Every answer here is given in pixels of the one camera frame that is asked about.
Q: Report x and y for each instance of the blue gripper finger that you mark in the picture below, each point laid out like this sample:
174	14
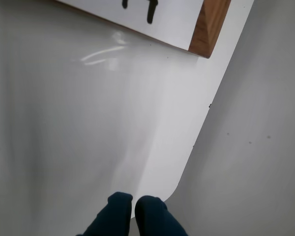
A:
155	218
113	216

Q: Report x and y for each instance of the wooden chessboard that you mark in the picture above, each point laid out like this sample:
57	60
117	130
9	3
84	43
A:
211	24

